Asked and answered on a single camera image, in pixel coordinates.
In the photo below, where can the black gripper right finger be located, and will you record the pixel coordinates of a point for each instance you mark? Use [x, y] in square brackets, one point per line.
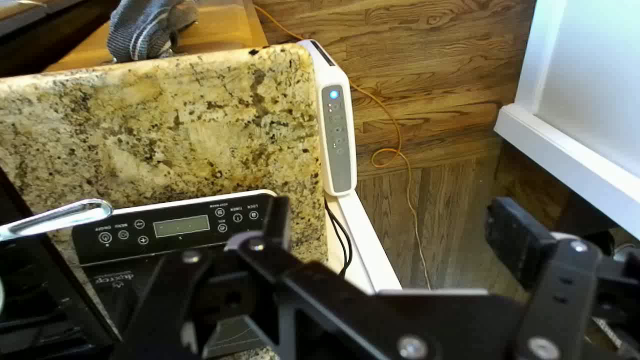
[570, 281]

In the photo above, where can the black induction cooktop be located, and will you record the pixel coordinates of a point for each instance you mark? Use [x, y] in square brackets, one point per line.
[157, 228]

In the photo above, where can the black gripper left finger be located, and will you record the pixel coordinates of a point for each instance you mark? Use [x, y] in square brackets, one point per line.
[304, 310]

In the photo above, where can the silver metal handle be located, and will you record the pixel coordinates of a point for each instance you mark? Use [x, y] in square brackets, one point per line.
[65, 216]

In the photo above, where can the white power strip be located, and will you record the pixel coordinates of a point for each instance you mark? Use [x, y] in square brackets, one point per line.
[339, 139]

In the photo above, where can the grey sneaker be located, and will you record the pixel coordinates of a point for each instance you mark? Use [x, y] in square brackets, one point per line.
[146, 28]

